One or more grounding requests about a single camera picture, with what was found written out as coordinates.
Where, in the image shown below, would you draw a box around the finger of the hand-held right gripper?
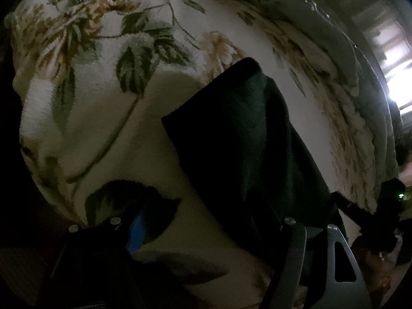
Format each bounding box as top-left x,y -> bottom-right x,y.
333,193 -> 381,224

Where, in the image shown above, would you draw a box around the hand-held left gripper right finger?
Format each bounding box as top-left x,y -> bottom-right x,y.
257,216 -> 374,309

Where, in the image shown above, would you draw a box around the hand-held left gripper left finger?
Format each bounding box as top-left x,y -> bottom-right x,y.
41,199 -> 150,309

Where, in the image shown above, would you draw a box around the dark pants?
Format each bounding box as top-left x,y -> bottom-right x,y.
161,57 -> 349,284

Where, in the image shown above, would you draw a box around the floral fleece blanket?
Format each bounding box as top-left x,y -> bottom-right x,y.
5,0 -> 397,309

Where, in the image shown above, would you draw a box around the bright window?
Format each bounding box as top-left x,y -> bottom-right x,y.
352,0 -> 412,118

